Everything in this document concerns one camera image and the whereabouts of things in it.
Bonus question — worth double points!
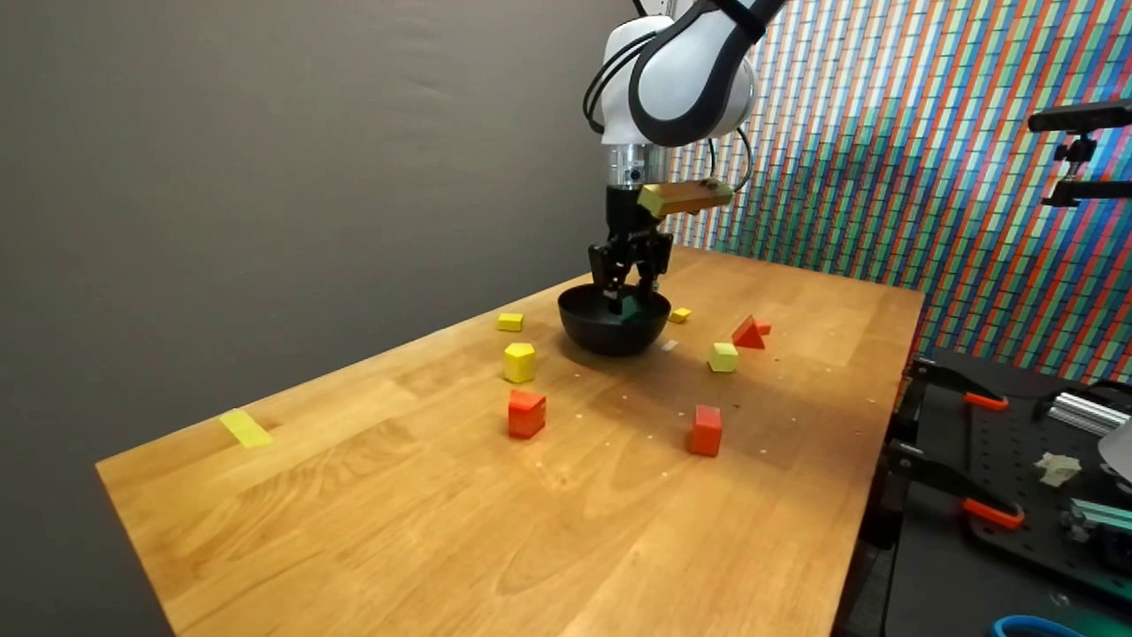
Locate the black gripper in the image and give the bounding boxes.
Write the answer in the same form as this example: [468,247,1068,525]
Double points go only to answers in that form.
[588,184,678,310]

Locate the teal block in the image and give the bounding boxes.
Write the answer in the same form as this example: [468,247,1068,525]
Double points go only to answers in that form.
[601,292,649,328]

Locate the yellow pentagon block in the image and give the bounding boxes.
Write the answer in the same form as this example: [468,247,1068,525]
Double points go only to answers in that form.
[504,341,542,390]

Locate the red cube block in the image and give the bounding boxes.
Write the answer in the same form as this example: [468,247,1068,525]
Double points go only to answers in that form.
[685,404,730,460]

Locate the orange-red cube block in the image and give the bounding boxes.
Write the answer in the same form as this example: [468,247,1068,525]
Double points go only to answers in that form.
[506,384,549,443]

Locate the black bowl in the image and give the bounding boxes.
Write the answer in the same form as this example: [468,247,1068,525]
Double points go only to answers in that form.
[555,278,672,361]

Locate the yellow-green cube block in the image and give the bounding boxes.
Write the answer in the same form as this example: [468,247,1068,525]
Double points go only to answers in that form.
[705,341,742,378]

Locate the large red wedge block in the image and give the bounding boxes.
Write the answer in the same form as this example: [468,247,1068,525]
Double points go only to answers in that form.
[730,310,764,354]

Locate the multicoloured patterned backdrop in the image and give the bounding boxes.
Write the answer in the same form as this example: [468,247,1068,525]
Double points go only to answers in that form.
[652,0,1132,384]

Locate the grey fabric backdrop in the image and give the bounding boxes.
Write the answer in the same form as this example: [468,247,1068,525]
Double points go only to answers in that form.
[0,0,659,637]

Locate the yellow tape strip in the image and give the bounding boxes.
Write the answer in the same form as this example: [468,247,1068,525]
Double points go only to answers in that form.
[217,406,277,453]

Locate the black pegboard cart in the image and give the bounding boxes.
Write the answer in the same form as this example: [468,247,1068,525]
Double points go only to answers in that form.
[827,345,1132,637]

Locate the crumpled white rag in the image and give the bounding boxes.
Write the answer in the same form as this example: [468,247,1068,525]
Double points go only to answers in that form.
[1032,449,1086,492]

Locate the silver white box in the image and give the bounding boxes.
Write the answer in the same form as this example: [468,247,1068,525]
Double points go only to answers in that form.
[1042,390,1132,437]

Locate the grey round plate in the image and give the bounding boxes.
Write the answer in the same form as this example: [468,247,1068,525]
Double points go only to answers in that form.
[1094,419,1132,489]

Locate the teal tool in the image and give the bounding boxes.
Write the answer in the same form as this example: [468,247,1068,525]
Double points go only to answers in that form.
[1059,492,1132,547]

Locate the tan wrist camera box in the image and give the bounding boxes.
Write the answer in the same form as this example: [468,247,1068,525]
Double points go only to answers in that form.
[638,174,735,224]

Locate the black clamp orange handle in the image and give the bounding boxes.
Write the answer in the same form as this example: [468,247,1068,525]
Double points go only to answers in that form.
[897,354,1015,419]
[881,434,1029,539]

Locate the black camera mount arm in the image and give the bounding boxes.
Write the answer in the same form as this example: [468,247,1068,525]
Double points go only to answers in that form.
[1022,98,1132,213]

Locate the blue handled scissors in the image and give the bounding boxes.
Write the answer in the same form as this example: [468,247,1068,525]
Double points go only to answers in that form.
[986,613,1091,637]

